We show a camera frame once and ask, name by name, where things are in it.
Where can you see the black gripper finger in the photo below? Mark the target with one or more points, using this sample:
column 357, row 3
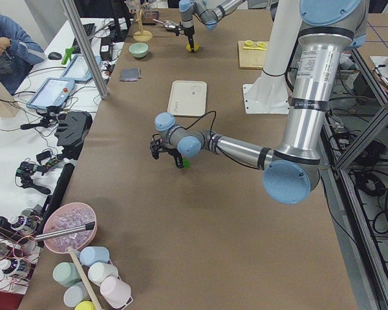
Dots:
column 190, row 40
column 179, row 162

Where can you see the green lime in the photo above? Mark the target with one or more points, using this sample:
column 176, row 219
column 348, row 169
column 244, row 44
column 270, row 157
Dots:
column 186, row 163

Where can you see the yellow lemon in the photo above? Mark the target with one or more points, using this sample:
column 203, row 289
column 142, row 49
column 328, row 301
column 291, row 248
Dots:
column 194, row 49

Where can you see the beige tray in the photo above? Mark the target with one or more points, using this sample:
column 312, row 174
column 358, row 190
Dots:
column 187, row 98

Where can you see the metal scoop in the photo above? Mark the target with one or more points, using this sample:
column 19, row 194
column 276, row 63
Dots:
column 169, row 26

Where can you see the wooden mug tree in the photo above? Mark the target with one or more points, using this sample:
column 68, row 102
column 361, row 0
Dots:
column 137, row 7

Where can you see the mint green bowl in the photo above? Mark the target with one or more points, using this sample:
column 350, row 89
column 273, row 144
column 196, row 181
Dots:
column 139, row 50

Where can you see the wooden cutting board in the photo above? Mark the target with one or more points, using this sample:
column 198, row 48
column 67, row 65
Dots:
column 251, row 57

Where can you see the grey folded cloth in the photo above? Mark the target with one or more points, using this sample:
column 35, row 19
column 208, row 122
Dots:
column 130, row 74

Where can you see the pink bowl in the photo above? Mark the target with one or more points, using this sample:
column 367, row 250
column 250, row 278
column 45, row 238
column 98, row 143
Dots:
column 68, row 216

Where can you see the blue teach pendant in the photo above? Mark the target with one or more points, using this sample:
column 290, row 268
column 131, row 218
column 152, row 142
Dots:
column 52, row 93
column 77, row 70

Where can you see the blue plastic cup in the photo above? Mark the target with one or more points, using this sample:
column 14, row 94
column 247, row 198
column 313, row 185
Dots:
column 92, row 254

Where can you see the black computer mouse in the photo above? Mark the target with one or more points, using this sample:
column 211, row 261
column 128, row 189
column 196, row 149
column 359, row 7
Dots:
column 54, row 56

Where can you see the white plastic cup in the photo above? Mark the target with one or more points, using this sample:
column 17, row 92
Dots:
column 99, row 271

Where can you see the pink plastic cup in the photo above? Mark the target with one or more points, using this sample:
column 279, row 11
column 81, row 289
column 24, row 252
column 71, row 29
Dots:
column 116, row 292

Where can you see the green plastic cup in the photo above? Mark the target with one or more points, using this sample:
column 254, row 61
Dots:
column 66, row 274

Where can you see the wooden stick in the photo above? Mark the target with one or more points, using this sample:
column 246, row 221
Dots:
column 76, row 262

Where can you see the grey plastic cup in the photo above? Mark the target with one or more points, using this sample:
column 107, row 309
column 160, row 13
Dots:
column 75, row 294

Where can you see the seated person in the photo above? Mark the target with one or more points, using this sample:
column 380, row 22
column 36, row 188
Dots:
column 18, row 54

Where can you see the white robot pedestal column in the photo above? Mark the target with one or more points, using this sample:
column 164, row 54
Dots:
column 269, row 93

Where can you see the metal tongs handle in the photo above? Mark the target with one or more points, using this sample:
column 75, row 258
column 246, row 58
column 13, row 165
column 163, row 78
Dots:
column 55, row 234

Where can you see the aluminium frame post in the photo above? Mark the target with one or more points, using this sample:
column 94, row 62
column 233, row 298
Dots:
column 74, row 20

